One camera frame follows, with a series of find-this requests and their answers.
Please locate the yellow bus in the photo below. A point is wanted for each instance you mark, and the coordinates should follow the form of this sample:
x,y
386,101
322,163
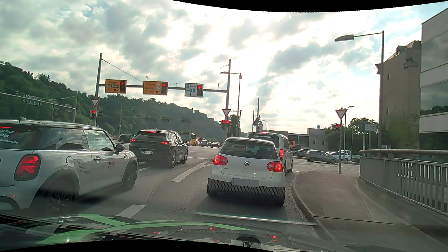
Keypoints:
x,y
189,138

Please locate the grey metal railing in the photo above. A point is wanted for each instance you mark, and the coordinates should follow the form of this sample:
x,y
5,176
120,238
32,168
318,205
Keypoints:
x,y
420,182

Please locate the tall grey building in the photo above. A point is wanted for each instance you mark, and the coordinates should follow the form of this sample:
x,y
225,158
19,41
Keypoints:
x,y
402,85

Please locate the dark car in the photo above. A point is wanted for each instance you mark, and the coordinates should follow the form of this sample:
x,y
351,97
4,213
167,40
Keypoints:
x,y
125,138

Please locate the wooded hill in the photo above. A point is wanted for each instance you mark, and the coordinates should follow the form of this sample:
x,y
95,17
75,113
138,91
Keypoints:
x,y
135,113

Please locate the white van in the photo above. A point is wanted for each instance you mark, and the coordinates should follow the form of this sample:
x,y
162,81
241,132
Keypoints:
x,y
280,141

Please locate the traffic light gantry with signs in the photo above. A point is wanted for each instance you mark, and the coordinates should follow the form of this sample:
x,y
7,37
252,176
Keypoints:
x,y
155,87

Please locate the trees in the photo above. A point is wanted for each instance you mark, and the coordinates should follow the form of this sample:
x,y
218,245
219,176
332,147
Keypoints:
x,y
354,132

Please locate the tall street lamp post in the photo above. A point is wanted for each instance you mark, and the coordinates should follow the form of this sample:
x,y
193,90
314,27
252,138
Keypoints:
x,y
380,87

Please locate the grey pavement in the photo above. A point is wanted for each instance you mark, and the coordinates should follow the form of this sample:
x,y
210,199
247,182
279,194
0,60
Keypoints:
x,y
335,202

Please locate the road markings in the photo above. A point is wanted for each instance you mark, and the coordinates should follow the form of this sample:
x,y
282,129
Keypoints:
x,y
189,172

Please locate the queue of distant cars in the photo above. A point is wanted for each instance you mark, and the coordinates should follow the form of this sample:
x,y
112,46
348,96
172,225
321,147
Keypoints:
x,y
210,143

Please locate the road sign on post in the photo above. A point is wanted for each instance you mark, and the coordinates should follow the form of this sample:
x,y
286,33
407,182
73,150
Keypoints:
x,y
368,131

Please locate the sign gantry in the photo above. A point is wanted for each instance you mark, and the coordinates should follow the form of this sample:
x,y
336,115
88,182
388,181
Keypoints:
x,y
25,98

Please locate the grey parked car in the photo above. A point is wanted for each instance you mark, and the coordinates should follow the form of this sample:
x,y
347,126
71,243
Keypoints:
x,y
320,156

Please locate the grey asphalt road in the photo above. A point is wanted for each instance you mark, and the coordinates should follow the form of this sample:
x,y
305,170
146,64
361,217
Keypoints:
x,y
184,196

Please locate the white parked car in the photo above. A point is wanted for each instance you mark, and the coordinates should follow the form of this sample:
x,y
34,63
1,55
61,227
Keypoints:
x,y
340,155

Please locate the low grey building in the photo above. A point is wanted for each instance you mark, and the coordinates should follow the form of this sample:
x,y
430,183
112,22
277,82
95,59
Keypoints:
x,y
309,139

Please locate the car's own bonnet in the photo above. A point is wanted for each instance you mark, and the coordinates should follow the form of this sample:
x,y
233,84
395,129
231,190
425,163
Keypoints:
x,y
197,234

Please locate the white small hatchback car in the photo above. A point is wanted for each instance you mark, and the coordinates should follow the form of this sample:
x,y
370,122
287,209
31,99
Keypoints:
x,y
46,158

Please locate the black car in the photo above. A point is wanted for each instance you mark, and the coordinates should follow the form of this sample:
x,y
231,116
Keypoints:
x,y
159,146

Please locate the traffic light with yield sign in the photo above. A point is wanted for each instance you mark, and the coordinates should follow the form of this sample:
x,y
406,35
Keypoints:
x,y
94,109
340,129
225,122

